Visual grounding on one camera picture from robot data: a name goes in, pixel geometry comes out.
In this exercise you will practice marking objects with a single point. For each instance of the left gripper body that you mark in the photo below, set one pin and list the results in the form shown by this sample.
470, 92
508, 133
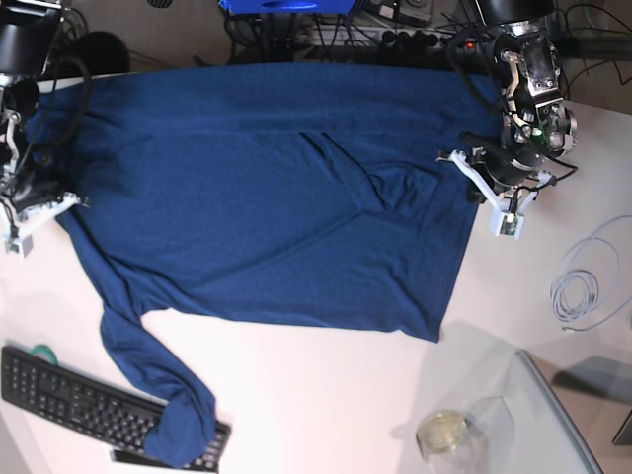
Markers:
501, 167

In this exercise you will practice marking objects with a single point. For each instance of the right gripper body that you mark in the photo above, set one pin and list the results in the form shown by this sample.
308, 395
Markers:
36, 188

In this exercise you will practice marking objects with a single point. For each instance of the dark blue t-shirt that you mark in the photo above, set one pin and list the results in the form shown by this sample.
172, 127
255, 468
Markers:
276, 243

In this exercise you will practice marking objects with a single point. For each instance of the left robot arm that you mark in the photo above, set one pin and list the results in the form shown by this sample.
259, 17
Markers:
524, 66

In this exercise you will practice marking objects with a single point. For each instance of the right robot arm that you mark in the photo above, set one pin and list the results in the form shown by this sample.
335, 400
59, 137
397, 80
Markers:
32, 42

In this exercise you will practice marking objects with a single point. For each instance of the green tape roll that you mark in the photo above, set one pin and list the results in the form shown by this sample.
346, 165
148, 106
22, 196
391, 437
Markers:
44, 353

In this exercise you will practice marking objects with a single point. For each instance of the black computer keyboard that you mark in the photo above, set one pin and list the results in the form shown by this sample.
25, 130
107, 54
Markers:
81, 404

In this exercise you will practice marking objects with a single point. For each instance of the white power strip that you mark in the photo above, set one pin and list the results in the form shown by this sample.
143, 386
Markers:
331, 35

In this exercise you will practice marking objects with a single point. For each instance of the clear glass jar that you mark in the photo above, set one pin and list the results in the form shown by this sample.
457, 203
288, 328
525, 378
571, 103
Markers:
445, 442

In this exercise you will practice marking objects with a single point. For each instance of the blue box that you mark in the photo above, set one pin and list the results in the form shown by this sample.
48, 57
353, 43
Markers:
287, 6

